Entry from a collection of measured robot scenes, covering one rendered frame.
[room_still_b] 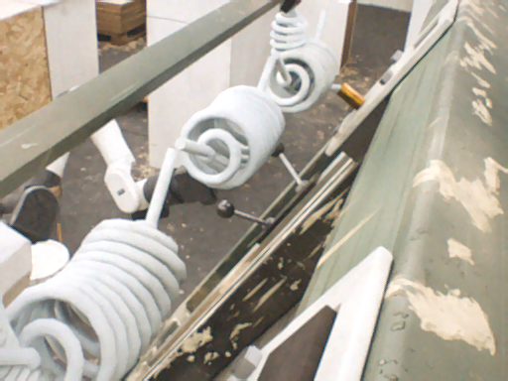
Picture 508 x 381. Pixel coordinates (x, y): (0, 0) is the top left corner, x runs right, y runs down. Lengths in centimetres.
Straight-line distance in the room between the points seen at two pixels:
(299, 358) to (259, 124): 27
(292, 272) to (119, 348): 50
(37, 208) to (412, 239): 123
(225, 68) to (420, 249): 348
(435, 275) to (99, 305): 16
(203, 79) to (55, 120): 349
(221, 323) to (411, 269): 67
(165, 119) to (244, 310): 322
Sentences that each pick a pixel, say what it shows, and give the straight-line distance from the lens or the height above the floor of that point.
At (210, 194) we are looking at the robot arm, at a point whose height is 135.
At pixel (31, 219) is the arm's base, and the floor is 133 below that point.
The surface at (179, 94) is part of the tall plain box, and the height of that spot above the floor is 63.
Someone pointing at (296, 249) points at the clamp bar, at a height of 165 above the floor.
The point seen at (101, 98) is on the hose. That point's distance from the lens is 33.
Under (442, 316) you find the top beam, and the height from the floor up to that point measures 196.
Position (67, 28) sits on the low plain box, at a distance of 497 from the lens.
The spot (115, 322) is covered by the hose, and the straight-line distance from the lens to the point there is 30.
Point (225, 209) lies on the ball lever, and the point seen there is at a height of 145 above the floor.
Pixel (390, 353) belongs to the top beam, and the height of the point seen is 196.
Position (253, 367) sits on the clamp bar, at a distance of 28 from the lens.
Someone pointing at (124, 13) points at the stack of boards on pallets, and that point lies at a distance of 676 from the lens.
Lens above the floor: 210
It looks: 30 degrees down
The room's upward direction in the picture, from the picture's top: 5 degrees clockwise
